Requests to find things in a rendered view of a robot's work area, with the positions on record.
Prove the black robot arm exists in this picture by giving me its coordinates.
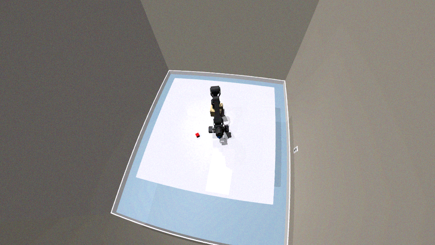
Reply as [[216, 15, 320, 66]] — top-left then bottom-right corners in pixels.
[[210, 86, 223, 137]]

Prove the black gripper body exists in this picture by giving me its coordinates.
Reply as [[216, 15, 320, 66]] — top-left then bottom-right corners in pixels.
[[209, 125, 229, 133]]

